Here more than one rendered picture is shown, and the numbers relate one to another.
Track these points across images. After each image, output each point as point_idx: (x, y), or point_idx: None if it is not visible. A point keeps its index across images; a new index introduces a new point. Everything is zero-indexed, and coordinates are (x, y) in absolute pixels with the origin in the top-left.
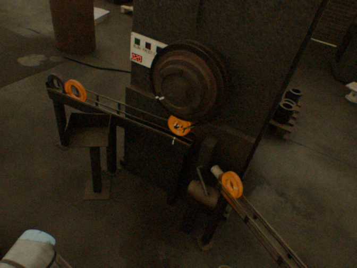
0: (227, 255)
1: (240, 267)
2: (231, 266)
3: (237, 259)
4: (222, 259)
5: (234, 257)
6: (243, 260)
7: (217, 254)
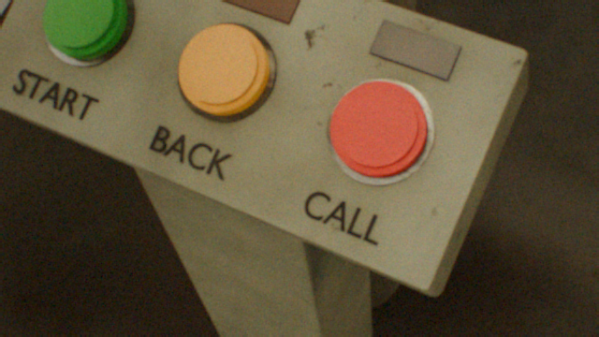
0: (491, 0)
1: (570, 44)
2: (516, 45)
3: (555, 11)
4: (466, 21)
5: (533, 5)
6: (591, 9)
7: (431, 3)
